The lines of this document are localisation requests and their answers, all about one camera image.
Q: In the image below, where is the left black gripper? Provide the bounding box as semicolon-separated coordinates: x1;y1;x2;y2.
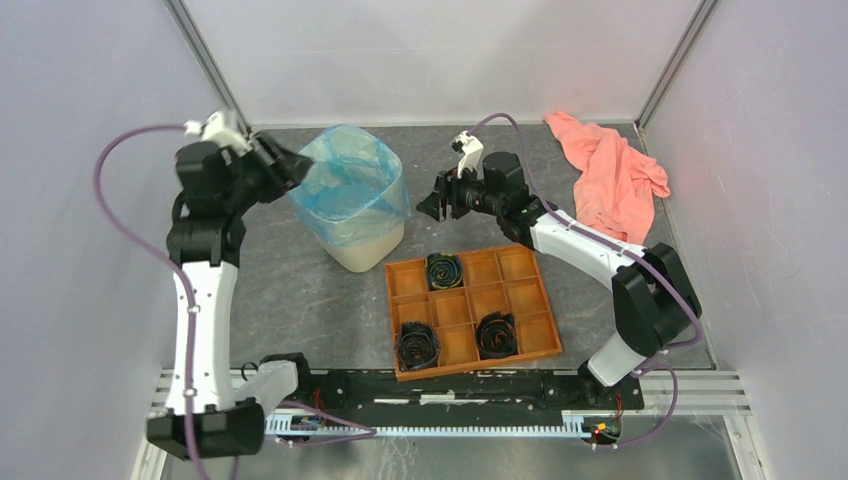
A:
219;129;309;213

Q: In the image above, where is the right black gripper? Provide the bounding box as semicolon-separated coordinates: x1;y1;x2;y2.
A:
415;160;504;224

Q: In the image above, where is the blue plastic trash bag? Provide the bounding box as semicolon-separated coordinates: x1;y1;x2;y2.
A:
289;125;411;247

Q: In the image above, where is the beige trash bin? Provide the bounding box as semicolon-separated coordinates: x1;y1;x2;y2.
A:
315;223;405;273

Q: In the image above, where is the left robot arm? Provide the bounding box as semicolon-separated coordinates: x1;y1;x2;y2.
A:
147;131;314;460

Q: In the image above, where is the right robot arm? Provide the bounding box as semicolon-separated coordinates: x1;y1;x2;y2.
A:
416;152;703;408

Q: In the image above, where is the black bag roll top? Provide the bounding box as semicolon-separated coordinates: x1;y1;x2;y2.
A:
425;253;463;291

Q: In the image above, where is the black bag roll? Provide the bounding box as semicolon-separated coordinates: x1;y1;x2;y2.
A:
395;321;441;372
474;311;518;360
425;253;463;291

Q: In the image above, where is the orange compartment tray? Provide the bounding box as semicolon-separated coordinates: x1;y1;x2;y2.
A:
384;245;563;382

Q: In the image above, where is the black bag roll left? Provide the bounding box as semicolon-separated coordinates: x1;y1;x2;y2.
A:
395;321;441;372

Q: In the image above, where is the black bag roll right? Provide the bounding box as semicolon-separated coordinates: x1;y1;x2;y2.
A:
474;311;518;360

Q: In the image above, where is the pink cloth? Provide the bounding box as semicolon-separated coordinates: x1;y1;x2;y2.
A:
543;112;671;244

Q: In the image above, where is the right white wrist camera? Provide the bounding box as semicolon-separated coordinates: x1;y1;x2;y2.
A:
451;130;484;179

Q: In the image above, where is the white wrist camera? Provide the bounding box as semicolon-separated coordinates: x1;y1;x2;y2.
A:
451;130;484;179
183;110;252;155

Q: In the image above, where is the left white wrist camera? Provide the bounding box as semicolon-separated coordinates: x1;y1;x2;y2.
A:
183;110;252;155

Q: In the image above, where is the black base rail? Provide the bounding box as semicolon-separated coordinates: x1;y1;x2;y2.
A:
290;369;645;427

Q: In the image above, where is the white slotted cable duct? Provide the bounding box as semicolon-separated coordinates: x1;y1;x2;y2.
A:
264;410;618;440

